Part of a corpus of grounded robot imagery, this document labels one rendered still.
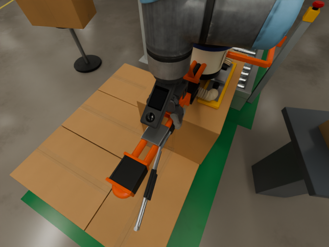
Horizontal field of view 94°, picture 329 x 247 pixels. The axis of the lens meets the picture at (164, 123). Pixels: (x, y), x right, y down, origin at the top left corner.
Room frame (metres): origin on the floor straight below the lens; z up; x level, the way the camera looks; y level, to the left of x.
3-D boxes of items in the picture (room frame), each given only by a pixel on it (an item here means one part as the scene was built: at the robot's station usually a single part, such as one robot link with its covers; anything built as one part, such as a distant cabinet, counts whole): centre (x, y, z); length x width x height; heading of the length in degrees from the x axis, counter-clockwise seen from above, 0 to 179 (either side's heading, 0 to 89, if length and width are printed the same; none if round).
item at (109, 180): (0.11, 0.09, 1.08); 0.08 x 0.07 x 0.05; 153
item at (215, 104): (0.59, -0.27, 0.97); 0.34 x 0.10 x 0.05; 153
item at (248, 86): (1.88, -1.19, 0.50); 2.31 x 0.05 x 0.19; 152
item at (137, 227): (0.13, 0.01, 1.08); 0.31 x 0.03 x 0.05; 165
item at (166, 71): (0.29, -0.01, 1.29); 0.10 x 0.09 x 0.05; 62
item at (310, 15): (1.28, -1.07, 0.50); 0.07 x 0.07 x 1.00; 62
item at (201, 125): (0.65, -0.18, 0.74); 0.60 x 0.40 x 0.40; 153
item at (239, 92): (1.00, -0.36, 0.58); 0.70 x 0.03 x 0.06; 62
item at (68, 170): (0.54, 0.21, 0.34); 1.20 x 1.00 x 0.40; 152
